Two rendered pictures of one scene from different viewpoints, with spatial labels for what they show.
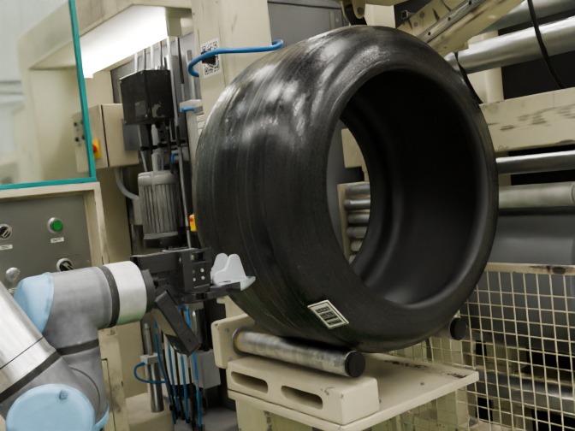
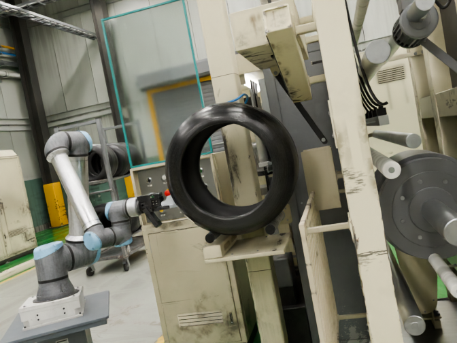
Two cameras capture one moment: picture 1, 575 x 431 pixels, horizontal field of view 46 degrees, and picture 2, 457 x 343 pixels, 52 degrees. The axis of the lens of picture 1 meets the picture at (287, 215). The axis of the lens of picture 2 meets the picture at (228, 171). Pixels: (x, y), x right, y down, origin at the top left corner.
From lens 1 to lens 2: 1.83 m
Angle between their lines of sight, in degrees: 51
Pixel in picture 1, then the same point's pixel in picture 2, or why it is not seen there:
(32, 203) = not seen: hidden behind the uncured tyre
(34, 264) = not seen: hidden behind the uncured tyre
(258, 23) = (230, 89)
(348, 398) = (205, 250)
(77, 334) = (115, 218)
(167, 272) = (146, 201)
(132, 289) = (130, 207)
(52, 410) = (88, 237)
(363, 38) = (200, 114)
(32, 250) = not seen: hidden behind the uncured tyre
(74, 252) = (208, 181)
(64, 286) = (113, 205)
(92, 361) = (120, 226)
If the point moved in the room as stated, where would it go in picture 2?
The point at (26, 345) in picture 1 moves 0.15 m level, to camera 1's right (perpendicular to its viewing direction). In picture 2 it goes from (88, 221) to (101, 221)
